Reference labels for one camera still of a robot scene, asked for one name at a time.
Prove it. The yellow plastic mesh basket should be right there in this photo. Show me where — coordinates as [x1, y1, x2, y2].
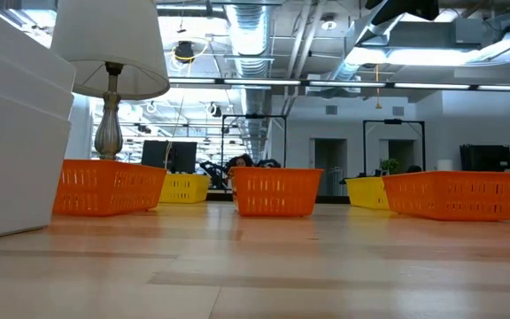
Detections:
[158, 172, 212, 205]
[344, 176, 391, 211]

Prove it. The orange plastic mesh basket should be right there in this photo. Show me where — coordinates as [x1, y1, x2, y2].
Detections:
[382, 170, 510, 222]
[228, 166, 325, 218]
[52, 159, 168, 218]

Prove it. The white plastic bin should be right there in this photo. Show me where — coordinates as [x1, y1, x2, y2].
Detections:
[0, 86, 73, 243]
[0, 43, 75, 121]
[0, 0, 78, 97]

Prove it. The green potted plant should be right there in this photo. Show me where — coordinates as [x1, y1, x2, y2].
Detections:
[378, 158, 401, 177]

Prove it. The black equipment rack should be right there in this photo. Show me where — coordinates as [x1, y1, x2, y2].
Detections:
[459, 144, 510, 194]

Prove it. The black background monitor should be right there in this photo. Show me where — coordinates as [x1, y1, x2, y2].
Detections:
[140, 140, 171, 170]
[173, 141, 198, 175]

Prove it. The white shade silver table lamp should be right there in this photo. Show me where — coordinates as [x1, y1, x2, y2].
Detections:
[50, 0, 171, 161]

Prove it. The yellow hanging cord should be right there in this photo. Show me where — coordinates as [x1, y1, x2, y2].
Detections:
[373, 64, 383, 111]

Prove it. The black gantry frame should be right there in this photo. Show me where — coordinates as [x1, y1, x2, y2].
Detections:
[362, 118, 427, 178]
[220, 113, 288, 169]

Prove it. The silver ventilation duct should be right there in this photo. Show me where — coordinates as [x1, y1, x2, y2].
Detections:
[223, 3, 278, 163]

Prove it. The black ceiling camera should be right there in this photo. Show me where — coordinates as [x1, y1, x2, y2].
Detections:
[174, 40, 197, 64]

